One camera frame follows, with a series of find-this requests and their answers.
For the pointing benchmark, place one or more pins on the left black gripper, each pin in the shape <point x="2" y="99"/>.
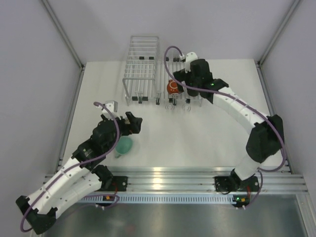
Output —
<point x="135" y="126"/>

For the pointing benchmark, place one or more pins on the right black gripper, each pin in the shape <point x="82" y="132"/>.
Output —
<point x="181" y="76"/>

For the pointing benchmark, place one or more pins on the teal mug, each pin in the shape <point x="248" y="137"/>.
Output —
<point x="123" y="146"/>

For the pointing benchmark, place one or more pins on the brown mug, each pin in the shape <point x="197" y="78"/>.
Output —
<point x="192" y="92"/>

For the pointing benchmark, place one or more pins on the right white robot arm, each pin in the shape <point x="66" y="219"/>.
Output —
<point x="266" y="135"/>

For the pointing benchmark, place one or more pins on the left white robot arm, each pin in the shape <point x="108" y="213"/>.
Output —
<point x="79" y="176"/>

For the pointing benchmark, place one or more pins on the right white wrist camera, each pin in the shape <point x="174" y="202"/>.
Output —
<point x="188" y="58"/>

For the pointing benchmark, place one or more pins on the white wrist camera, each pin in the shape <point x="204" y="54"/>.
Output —
<point x="188" y="58"/>
<point x="112" y="106"/>

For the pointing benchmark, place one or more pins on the silver wire dish rack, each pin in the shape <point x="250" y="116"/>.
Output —
<point x="170" y="102"/>

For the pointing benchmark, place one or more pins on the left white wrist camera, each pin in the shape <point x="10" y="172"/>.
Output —
<point x="112" y="106"/>

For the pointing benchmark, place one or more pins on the tall white wire rack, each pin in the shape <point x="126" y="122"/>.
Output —
<point x="139" y="79"/>

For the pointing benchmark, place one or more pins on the aluminium rail frame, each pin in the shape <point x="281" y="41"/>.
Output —
<point x="200" y="180"/>

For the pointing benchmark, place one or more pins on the slotted cable duct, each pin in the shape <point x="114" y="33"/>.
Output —
<point x="163" y="199"/>

